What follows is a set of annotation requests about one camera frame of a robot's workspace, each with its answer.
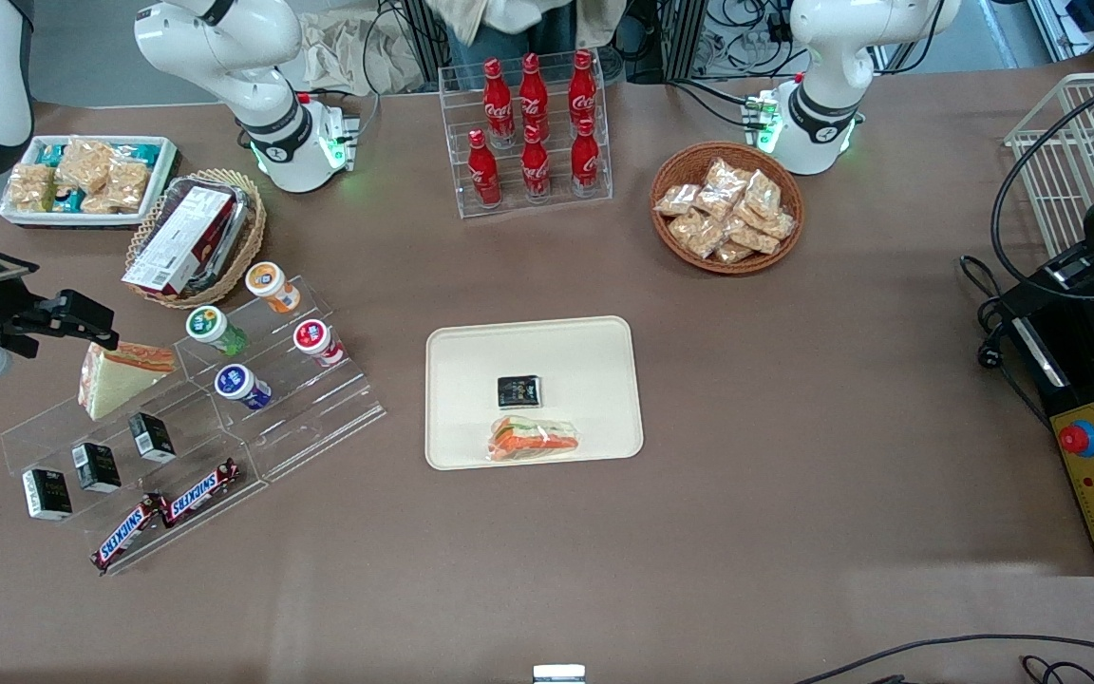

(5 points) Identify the green gum bottle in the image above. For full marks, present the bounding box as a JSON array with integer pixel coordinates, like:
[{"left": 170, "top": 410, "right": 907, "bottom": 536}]
[{"left": 186, "top": 306, "right": 249, "bottom": 358}]

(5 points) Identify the blue lid gum bottle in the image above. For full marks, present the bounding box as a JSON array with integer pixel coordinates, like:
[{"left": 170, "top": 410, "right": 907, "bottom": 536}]
[{"left": 215, "top": 364, "right": 274, "bottom": 411}]

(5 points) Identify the orange lid gum bottle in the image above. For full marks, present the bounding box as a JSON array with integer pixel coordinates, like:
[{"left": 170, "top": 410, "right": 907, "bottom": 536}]
[{"left": 245, "top": 261, "right": 302, "bottom": 315}]

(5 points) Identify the red lid gum bottle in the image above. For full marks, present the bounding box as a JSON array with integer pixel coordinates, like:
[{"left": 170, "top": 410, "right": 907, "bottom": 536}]
[{"left": 293, "top": 320, "right": 347, "bottom": 368}]

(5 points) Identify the clear acrylic gum stand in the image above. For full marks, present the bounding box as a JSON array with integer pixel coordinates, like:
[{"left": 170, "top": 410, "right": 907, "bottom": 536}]
[{"left": 175, "top": 275, "right": 387, "bottom": 483}]

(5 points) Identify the cream plastic tray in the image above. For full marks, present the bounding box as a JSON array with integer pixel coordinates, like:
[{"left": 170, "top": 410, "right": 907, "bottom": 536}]
[{"left": 425, "top": 316, "right": 645, "bottom": 471}]

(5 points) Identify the wrapped triangle sandwich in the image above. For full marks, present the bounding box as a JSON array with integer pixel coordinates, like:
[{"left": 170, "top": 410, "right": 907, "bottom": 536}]
[{"left": 79, "top": 342, "right": 178, "bottom": 422}]

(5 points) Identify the clear acrylic snack stand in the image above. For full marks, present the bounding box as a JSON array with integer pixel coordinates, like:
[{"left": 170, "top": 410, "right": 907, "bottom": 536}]
[{"left": 0, "top": 366, "right": 269, "bottom": 578}]

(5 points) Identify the rice cracker snack packet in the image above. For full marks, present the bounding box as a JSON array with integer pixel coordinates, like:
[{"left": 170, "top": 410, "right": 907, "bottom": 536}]
[
  {"left": 105, "top": 160, "right": 152, "bottom": 213},
  {"left": 58, "top": 138, "right": 117, "bottom": 197},
  {"left": 8, "top": 163, "right": 57, "bottom": 213}
]

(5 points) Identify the small black box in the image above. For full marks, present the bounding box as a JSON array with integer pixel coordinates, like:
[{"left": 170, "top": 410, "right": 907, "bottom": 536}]
[
  {"left": 22, "top": 468, "right": 74, "bottom": 522},
  {"left": 128, "top": 412, "right": 177, "bottom": 465},
  {"left": 72, "top": 443, "right": 123, "bottom": 494}
]

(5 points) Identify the red and white box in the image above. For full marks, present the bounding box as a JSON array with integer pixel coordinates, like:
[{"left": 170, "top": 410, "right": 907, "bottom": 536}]
[{"left": 122, "top": 185, "right": 237, "bottom": 298}]

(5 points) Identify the white rectangular snack bin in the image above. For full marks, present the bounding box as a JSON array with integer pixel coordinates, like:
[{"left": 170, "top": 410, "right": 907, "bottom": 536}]
[{"left": 0, "top": 136, "right": 179, "bottom": 230}]

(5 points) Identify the oval wicker basket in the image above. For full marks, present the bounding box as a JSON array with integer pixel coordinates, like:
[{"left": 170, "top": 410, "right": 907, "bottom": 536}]
[{"left": 126, "top": 169, "right": 268, "bottom": 309}]

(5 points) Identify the snickers bar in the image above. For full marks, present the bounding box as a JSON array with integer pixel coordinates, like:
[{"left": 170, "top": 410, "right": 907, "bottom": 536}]
[
  {"left": 160, "top": 459, "right": 241, "bottom": 527},
  {"left": 91, "top": 493, "right": 169, "bottom": 572}
]

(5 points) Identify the black yellow control box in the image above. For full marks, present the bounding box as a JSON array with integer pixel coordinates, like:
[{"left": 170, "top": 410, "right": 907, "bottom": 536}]
[{"left": 1001, "top": 274, "right": 1094, "bottom": 578}]

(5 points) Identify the crumpled brown paper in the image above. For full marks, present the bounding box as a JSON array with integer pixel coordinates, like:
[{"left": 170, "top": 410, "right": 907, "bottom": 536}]
[{"left": 298, "top": 9, "right": 426, "bottom": 96}]

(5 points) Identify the round wicker basket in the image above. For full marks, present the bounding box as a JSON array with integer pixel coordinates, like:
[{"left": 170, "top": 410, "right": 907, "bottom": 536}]
[{"left": 651, "top": 142, "right": 805, "bottom": 276}]

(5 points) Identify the red cola bottle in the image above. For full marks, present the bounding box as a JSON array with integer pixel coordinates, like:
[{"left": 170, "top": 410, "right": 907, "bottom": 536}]
[
  {"left": 520, "top": 124, "right": 553, "bottom": 201},
  {"left": 519, "top": 53, "right": 551, "bottom": 129},
  {"left": 567, "top": 50, "right": 598, "bottom": 124},
  {"left": 482, "top": 59, "right": 517, "bottom": 149},
  {"left": 570, "top": 118, "right": 602, "bottom": 195},
  {"left": 467, "top": 130, "right": 503, "bottom": 209}
]

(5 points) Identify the small black packet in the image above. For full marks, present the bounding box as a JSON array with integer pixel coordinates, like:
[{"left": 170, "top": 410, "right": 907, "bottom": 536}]
[{"left": 497, "top": 375, "right": 543, "bottom": 409}]

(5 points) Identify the wrapped orange sandwich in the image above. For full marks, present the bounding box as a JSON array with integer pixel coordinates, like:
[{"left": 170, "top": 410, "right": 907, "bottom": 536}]
[{"left": 488, "top": 416, "right": 582, "bottom": 464}]

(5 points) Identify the clear acrylic bottle rack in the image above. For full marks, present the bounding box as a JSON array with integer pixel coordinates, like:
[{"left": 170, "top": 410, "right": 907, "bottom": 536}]
[{"left": 439, "top": 57, "right": 614, "bottom": 220}]

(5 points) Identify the person in beige clothes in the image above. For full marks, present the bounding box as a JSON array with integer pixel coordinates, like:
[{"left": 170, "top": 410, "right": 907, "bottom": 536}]
[{"left": 422, "top": 0, "right": 628, "bottom": 53}]

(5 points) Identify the white wire basket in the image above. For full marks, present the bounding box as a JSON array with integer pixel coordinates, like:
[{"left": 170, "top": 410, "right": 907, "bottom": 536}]
[{"left": 1004, "top": 72, "right": 1094, "bottom": 259}]

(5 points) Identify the black looping cable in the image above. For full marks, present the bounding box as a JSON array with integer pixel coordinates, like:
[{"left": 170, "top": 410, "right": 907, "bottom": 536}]
[{"left": 959, "top": 61, "right": 1094, "bottom": 373}]

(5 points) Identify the thin black cable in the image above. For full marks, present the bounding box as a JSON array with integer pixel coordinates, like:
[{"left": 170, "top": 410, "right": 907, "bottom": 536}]
[{"left": 792, "top": 634, "right": 1094, "bottom": 684}]

